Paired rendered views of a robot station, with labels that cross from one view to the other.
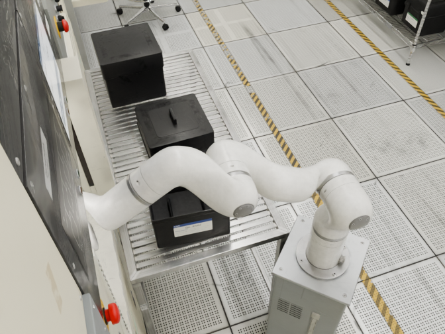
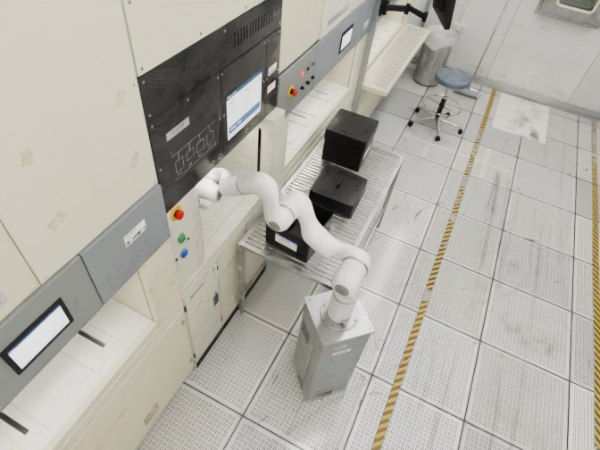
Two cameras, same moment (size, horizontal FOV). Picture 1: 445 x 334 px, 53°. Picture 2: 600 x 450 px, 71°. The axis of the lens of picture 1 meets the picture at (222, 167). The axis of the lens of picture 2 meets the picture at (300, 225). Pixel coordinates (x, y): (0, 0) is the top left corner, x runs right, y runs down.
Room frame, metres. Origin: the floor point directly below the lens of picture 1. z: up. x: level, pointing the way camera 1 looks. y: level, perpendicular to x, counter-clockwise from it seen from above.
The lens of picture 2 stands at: (-0.21, -0.82, 2.59)
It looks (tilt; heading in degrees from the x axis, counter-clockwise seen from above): 48 degrees down; 38
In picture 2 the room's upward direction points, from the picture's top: 8 degrees clockwise
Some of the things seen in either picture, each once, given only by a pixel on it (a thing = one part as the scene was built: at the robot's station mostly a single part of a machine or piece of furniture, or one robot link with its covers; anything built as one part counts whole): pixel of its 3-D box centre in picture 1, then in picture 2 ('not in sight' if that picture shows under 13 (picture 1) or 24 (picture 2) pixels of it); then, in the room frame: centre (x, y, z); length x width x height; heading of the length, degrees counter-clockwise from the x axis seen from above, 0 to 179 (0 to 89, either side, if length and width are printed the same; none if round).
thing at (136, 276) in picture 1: (176, 190); (323, 233); (1.46, 0.24, 0.38); 1.30 x 0.60 x 0.76; 18
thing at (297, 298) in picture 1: (308, 303); (328, 347); (0.83, -0.35, 0.38); 0.28 x 0.28 x 0.76; 63
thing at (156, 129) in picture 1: (173, 124); (338, 188); (1.47, 0.21, 0.83); 0.29 x 0.29 x 0.13; 19
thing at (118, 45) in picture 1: (130, 65); (349, 139); (1.85, 0.44, 0.89); 0.29 x 0.29 x 0.25; 19
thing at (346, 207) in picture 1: (342, 211); (347, 284); (0.80, -0.36, 1.07); 0.19 x 0.12 x 0.24; 15
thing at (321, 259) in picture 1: (326, 241); (342, 304); (0.83, -0.35, 0.85); 0.19 x 0.19 x 0.18
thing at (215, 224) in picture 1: (186, 198); (299, 227); (1.04, 0.14, 0.85); 0.28 x 0.28 x 0.17; 12
